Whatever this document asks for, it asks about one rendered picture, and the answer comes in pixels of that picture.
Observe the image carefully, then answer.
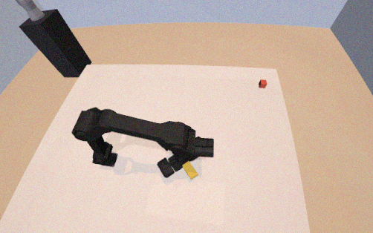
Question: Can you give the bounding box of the yellow bar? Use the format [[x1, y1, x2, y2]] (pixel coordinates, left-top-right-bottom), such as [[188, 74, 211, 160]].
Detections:
[[182, 161, 198, 179]]

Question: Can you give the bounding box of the small red cube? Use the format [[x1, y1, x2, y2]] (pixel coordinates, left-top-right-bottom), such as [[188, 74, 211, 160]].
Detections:
[[259, 80, 267, 88]]

